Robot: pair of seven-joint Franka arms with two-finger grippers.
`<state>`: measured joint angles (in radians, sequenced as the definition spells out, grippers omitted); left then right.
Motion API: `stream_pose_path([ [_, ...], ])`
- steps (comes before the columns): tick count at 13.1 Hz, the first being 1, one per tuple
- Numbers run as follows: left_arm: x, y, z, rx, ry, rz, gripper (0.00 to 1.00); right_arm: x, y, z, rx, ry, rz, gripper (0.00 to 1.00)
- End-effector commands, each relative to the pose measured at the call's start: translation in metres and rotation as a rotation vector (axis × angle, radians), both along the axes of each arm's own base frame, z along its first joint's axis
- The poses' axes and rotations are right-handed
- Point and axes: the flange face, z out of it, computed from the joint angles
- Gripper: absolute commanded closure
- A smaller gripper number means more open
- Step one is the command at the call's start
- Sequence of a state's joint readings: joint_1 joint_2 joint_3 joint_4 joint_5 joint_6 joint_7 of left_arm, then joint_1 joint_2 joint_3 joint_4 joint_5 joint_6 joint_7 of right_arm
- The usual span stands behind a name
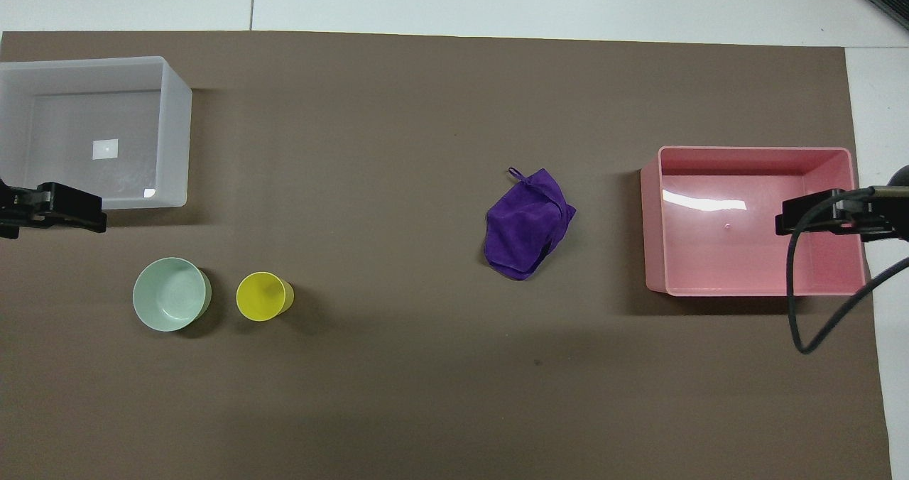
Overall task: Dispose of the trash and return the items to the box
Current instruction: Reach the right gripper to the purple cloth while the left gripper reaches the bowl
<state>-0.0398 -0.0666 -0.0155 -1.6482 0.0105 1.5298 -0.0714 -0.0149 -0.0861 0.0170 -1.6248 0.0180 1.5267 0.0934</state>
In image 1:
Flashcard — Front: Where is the pink plastic box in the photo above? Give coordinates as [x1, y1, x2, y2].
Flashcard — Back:
[640, 146, 869, 298]

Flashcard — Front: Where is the purple cloth pouch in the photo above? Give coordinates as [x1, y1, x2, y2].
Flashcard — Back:
[484, 167, 577, 282]

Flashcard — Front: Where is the light green bowl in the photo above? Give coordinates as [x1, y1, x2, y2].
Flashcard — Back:
[132, 256, 212, 333]

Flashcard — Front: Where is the black cable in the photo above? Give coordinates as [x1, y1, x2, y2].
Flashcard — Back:
[785, 185, 909, 355]

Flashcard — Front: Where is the translucent white plastic box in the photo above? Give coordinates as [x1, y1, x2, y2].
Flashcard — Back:
[0, 56, 193, 210]

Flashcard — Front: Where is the yellow plastic cup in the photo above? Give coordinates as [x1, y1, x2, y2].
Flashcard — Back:
[236, 271, 295, 322]

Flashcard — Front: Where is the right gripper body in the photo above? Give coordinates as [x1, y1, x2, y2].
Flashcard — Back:
[886, 165, 909, 242]

